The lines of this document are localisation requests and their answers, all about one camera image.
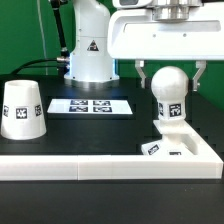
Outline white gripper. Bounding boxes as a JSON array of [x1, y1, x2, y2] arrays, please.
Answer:
[[107, 0, 224, 92]]

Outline white lamp bulb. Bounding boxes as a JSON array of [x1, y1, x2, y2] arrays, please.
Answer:
[[151, 66, 189, 125]]

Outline white lamp base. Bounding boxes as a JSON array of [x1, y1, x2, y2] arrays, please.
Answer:
[[141, 120, 194, 158]]

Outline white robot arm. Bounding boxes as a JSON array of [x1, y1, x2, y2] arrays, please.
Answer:
[[65, 0, 224, 90]]

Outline white lamp shade cone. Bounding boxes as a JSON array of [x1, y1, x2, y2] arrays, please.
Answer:
[[1, 80, 46, 140]]

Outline white L-shaped fence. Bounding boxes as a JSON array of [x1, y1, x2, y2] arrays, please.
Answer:
[[0, 125, 223, 181]]

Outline white marker tag sheet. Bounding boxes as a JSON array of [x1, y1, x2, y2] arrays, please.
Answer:
[[48, 99, 132, 115]]

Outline black cable bundle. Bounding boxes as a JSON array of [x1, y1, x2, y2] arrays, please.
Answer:
[[10, 57, 70, 76]]

